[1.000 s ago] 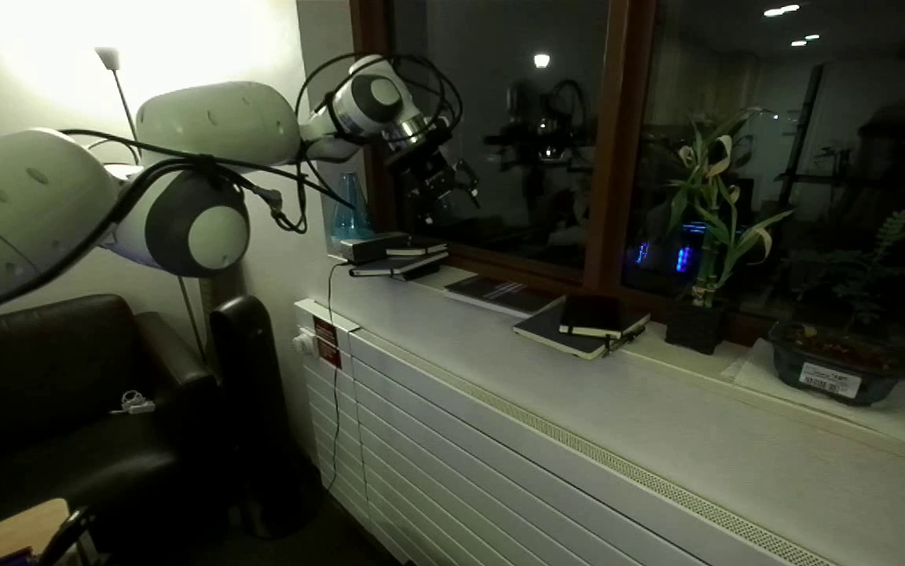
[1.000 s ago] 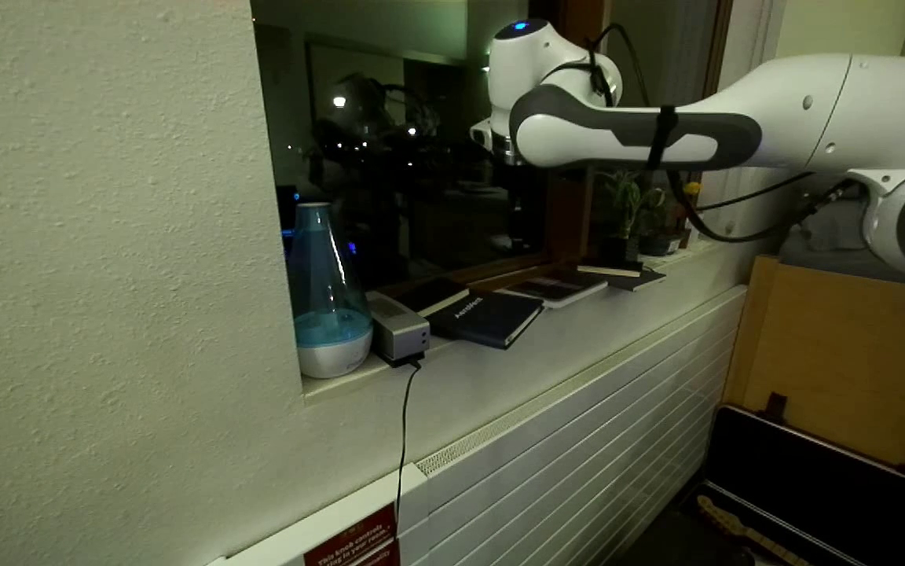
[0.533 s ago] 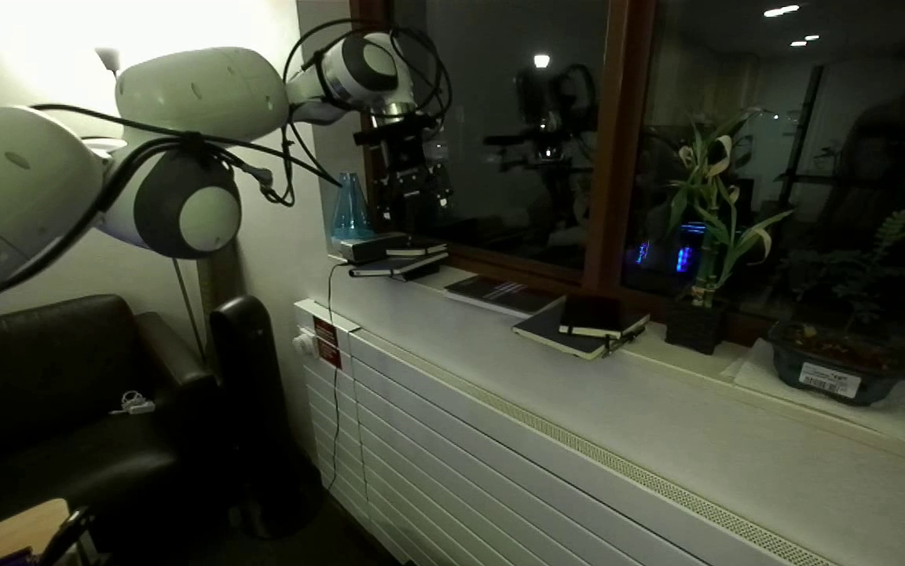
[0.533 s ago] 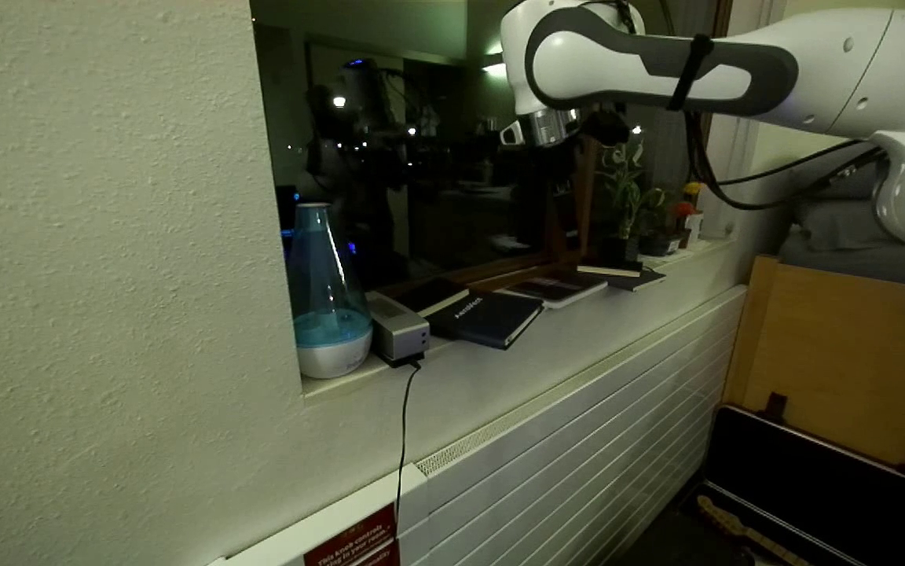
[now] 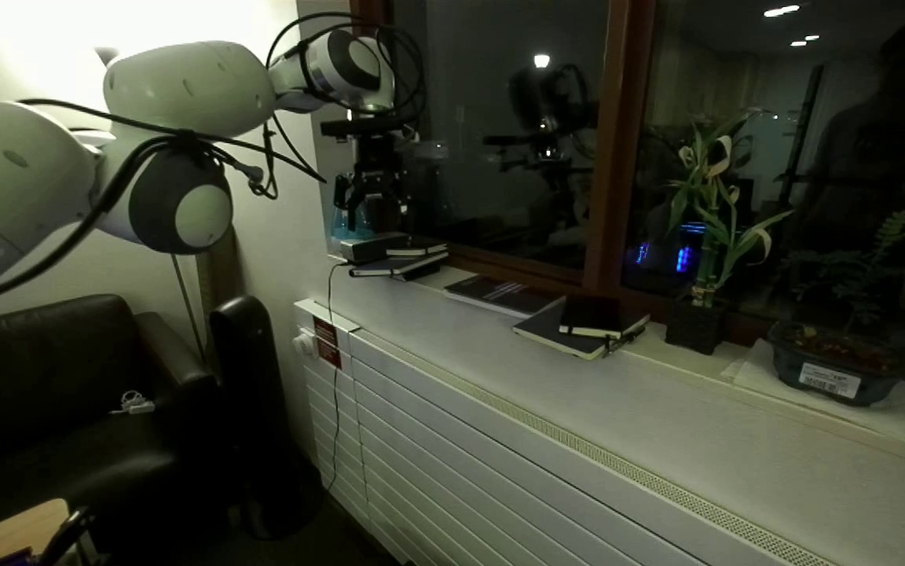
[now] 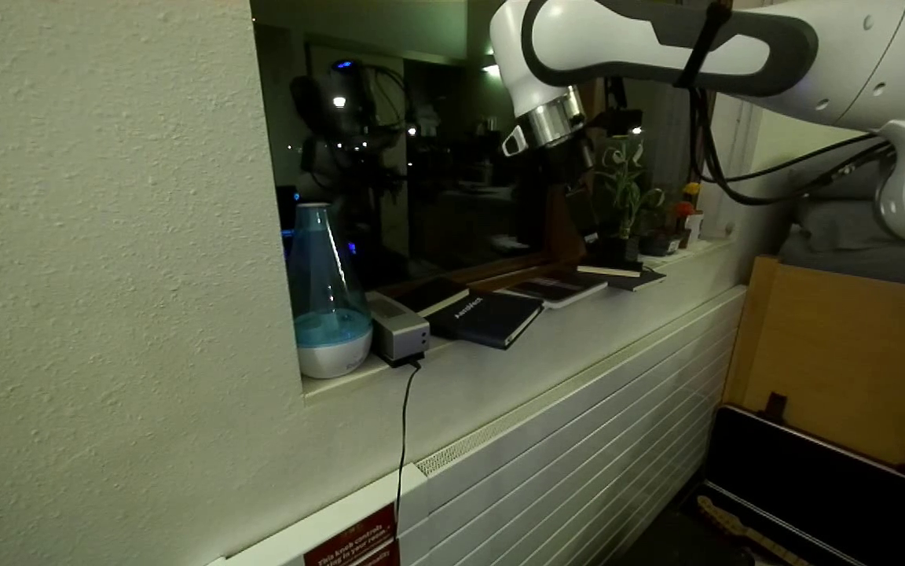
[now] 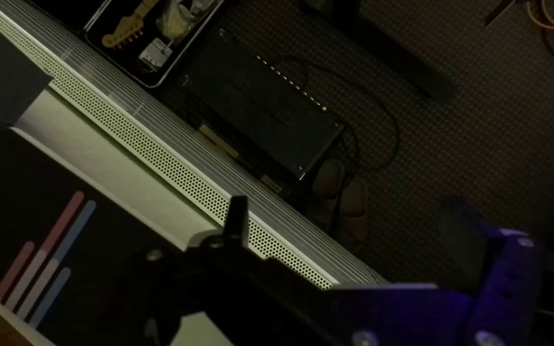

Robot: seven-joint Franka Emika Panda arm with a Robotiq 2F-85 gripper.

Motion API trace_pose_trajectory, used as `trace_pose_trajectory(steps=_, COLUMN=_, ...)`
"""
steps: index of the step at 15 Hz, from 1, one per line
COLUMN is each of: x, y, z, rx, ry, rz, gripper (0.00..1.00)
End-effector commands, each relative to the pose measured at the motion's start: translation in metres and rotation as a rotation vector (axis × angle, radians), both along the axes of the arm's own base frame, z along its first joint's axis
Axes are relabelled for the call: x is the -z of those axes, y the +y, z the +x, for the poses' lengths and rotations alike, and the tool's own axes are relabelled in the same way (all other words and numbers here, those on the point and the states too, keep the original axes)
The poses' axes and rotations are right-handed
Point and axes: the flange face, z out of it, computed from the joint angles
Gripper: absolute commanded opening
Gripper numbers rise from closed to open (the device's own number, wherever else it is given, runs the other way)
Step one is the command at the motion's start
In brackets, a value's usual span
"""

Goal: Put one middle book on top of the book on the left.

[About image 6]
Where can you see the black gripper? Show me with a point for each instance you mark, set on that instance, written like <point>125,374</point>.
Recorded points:
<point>571,167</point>

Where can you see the black book with white edge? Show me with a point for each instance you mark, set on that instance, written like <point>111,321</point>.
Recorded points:
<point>564,289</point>

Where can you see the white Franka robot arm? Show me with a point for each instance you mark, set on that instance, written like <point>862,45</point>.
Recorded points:
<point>839,64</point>

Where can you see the black book with cover print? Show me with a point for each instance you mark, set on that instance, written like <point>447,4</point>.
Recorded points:
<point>496,321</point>

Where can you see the potted bamboo plant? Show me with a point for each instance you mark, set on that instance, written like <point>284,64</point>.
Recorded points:
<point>628,199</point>

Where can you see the stack of black books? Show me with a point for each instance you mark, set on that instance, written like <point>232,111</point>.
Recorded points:
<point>628,275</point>

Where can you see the grey speaker box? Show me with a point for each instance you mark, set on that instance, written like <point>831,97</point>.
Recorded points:
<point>398,331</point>

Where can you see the blue white cone humidifier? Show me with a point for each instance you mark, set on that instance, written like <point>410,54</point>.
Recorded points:
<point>329,316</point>

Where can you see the grey cushion stack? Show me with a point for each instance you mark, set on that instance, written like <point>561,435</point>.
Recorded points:
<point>851,246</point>

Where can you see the white slatted radiator cover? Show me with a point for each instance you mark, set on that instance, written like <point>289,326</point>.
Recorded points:
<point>581,460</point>

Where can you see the large wooden board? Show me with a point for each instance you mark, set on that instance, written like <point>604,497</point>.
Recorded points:
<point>851,365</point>

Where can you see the black furniture edge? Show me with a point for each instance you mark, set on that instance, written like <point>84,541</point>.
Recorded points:
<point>818,491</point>

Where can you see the red warning label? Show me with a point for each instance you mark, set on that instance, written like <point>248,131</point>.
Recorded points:
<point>355,545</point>

